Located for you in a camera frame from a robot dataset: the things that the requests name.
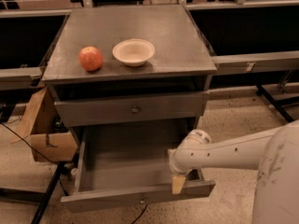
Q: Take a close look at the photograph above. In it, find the white paper bowl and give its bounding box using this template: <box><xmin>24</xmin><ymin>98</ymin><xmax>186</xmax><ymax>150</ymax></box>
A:
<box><xmin>112</xmin><ymin>38</ymin><xmax>155</xmax><ymax>67</ymax></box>

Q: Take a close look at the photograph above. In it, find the brown cardboard box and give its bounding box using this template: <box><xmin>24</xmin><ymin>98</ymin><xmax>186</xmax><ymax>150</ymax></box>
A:
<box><xmin>11</xmin><ymin>88</ymin><xmax>78</xmax><ymax>162</ymax></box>

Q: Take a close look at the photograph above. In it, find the grey rail left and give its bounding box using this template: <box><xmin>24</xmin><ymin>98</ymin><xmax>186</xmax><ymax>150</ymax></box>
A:
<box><xmin>0</xmin><ymin>67</ymin><xmax>45</xmax><ymax>91</ymax></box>

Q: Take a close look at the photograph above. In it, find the grey drawer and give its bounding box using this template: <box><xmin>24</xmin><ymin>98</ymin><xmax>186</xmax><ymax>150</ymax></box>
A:
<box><xmin>62</xmin><ymin>119</ymin><xmax>215</xmax><ymax>213</ymax></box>
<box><xmin>54</xmin><ymin>91</ymin><xmax>209</xmax><ymax>127</ymax></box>

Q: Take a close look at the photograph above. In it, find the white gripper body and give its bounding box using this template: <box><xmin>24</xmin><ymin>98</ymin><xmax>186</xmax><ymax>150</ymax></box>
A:
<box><xmin>168</xmin><ymin>129</ymin><xmax>212</xmax><ymax>175</ymax></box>

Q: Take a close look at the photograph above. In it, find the grey top drawer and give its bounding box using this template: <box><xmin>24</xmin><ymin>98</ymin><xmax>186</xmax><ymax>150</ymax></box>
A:
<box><xmin>54</xmin><ymin>91</ymin><xmax>209</xmax><ymax>127</ymax></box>

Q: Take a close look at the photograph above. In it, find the grey rail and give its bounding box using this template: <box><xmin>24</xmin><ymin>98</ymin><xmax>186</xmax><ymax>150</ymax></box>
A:
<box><xmin>0</xmin><ymin>67</ymin><xmax>45</xmax><ymax>91</ymax></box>
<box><xmin>212</xmin><ymin>50</ymin><xmax>299</xmax><ymax>76</ymax></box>

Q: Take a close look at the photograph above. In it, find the red apple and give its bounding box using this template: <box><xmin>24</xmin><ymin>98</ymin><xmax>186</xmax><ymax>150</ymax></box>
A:
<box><xmin>78</xmin><ymin>47</ymin><xmax>103</xmax><ymax>72</ymax></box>

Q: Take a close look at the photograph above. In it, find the black floor cable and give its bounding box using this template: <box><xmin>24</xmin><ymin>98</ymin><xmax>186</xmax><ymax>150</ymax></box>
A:
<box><xmin>0</xmin><ymin>121</ymin><xmax>60</xmax><ymax>165</ymax></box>

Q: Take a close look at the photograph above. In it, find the grey rail right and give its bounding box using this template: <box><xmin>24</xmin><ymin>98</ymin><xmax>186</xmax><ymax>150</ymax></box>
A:
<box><xmin>212</xmin><ymin>50</ymin><xmax>299</xmax><ymax>76</ymax></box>

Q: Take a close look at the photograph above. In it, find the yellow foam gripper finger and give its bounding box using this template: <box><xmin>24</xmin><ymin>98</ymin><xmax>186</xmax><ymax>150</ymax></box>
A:
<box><xmin>172</xmin><ymin>175</ymin><xmax>186</xmax><ymax>195</ymax></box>

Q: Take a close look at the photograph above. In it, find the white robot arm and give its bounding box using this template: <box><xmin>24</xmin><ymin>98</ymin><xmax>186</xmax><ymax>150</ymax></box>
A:
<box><xmin>168</xmin><ymin>120</ymin><xmax>299</xmax><ymax>224</ymax></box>

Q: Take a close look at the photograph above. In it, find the small white bottle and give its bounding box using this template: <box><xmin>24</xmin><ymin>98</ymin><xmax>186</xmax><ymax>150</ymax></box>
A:
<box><xmin>70</xmin><ymin>168</ymin><xmax>78</xmax><ymax>176</ymax></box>

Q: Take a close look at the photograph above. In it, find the grey wooden drawer cabinet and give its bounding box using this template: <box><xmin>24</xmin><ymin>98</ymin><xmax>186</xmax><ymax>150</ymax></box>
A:
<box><xmin>43</xmin><ymin>5</ymin><xmax>217</xmax><ymax>138</ymax></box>

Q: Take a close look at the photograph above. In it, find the black metal stand leg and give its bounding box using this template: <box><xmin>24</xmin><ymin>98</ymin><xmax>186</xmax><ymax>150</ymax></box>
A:
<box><xmin>31</xmin><ymin>161</ymin><xmax>64</xmax><ymax>224</ymax></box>

